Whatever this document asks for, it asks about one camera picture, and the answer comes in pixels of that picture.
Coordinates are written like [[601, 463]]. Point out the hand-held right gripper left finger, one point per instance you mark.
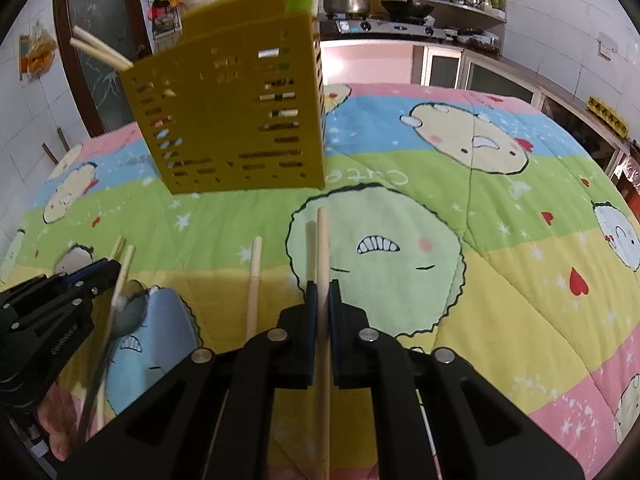
[[311, 310]]

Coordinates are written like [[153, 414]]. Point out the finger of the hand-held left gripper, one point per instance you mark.
[[60, 295]]

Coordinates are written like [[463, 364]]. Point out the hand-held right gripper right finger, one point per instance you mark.
[[336, 310]]

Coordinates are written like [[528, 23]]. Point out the wooden chopstick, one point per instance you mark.
[[253, 285], [102, 45], [100, 55], [116, 247], [323, 250], [126, 265]]

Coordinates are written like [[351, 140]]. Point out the metal spoon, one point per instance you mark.
[[131, 310]]

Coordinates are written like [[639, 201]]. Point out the yellow perforated utensil holder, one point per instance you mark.
[[225, 110]]

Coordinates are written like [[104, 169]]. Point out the person's left hand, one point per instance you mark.
[[60, 425]]

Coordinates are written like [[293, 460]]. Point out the cartoon printed blanket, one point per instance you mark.
[[500, 260]]

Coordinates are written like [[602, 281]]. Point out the brown door with glass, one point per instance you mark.
[[95, 60]]

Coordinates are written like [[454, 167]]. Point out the hanging plastic bag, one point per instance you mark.
[[35, 55]]

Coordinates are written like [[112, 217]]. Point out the kitchen counter cabinet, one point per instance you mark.
[[490, 75]]

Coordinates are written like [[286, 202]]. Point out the gas stove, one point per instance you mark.
[[380, 27]]

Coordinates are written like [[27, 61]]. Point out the small hanging pouch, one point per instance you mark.
[[164, 25]]

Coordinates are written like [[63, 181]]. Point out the pile of dishes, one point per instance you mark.
[[475, 40]]

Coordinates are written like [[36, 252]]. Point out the black wok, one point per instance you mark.
[[407, 9]]

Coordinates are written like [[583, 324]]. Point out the pink plastic sheet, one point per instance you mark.
[[627, 172]]

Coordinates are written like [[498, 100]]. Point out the yellow egg carton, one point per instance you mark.
[[607, 115]]

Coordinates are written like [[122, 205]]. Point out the wall socket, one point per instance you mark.
[[608, 45]]

